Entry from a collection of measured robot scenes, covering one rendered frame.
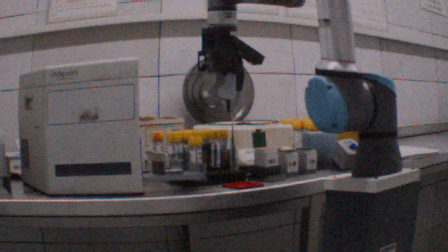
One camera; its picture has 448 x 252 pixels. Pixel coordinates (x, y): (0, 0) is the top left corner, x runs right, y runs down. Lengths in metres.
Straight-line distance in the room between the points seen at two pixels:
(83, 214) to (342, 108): 0.59
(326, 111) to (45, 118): 0.60
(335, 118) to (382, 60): 1.58
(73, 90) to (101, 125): 0.11
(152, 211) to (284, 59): 1.17
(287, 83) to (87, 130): 1.22
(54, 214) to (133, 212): 0.23
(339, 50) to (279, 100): 1.16
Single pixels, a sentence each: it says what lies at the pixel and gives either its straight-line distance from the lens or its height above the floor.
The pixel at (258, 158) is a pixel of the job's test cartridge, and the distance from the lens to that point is 2.03.
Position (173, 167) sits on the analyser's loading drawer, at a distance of 1.87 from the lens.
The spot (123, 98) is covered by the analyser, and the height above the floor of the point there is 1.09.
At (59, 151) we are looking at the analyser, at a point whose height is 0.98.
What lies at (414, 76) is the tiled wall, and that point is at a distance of 3.37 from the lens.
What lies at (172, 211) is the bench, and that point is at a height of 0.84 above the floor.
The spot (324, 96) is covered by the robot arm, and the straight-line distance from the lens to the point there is 1.62.
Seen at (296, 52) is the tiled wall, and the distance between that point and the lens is 2.82.
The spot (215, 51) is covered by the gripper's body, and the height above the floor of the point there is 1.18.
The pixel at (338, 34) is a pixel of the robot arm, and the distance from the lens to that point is 1.63.
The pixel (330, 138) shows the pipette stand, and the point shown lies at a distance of 2.21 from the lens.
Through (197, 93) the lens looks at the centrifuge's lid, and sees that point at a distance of 2.54.
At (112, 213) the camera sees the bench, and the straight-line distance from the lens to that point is 1.70.
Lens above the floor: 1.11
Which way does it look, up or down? 3 degrees down
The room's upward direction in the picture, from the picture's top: 1 degrees counter-clockwise
